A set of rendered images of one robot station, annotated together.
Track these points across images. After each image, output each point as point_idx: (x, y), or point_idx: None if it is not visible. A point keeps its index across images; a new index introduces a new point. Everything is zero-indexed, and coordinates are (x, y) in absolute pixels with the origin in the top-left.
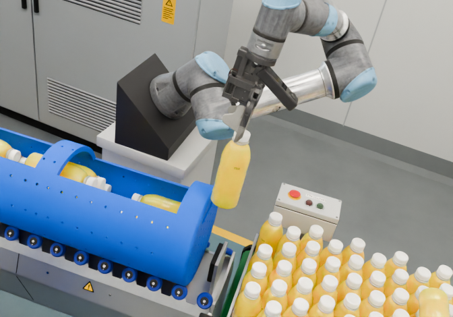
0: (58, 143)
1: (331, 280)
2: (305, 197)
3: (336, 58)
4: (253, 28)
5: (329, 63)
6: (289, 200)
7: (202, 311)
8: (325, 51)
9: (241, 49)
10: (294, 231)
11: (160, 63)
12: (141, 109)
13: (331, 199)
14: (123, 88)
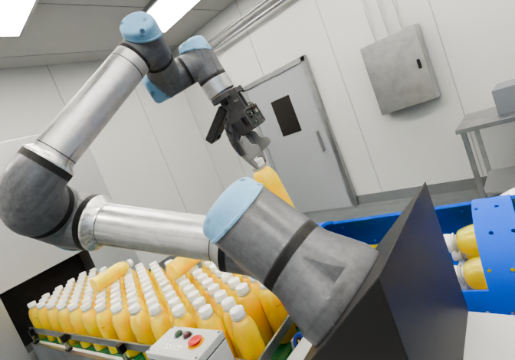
0: (506, 206)
1: (226, 273)
2: (185, 343)
3: (79, 194)
4: (224, 70)
5: (94, 194)
6: (207, 334)
7: None
8: (67, 201)
9: (237, 86)
10: (227, 299)
11: (361, 295)
12: (386, 234)
13: (155, 350)
14: (414, 195)
